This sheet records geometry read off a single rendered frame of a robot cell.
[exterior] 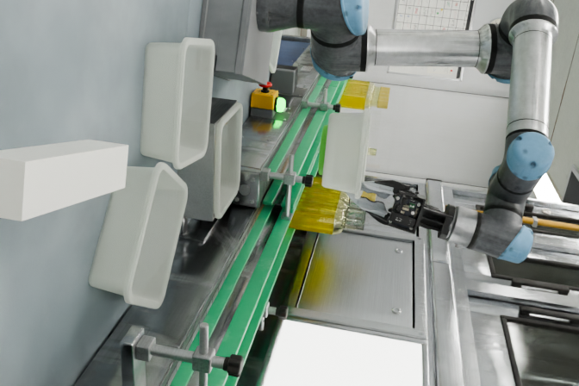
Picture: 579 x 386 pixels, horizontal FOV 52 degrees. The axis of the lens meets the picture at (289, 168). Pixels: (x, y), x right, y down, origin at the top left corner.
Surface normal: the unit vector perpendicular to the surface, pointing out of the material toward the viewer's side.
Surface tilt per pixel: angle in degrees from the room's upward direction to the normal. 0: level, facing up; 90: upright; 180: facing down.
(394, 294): 90
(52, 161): 0
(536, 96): 84
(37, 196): 0
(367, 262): 90
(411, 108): 90
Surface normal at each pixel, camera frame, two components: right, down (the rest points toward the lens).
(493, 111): -0.19, 0.38
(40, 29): 0.98, 0.14
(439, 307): 0.07, -0.92
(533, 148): -0.05, -0.48
